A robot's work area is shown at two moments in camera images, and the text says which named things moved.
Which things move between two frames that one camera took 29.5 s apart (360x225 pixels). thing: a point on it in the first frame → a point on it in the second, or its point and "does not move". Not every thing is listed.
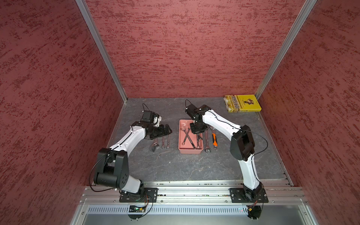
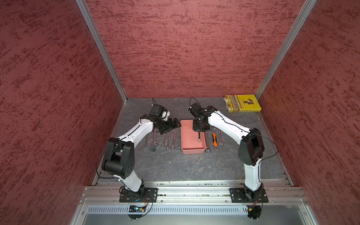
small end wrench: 168,145 does not move
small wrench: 183,143 → 172,147
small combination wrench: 183,130 → 146,144
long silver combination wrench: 207,149 does not move
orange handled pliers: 214,137 does not move
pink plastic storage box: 189,143 does not move
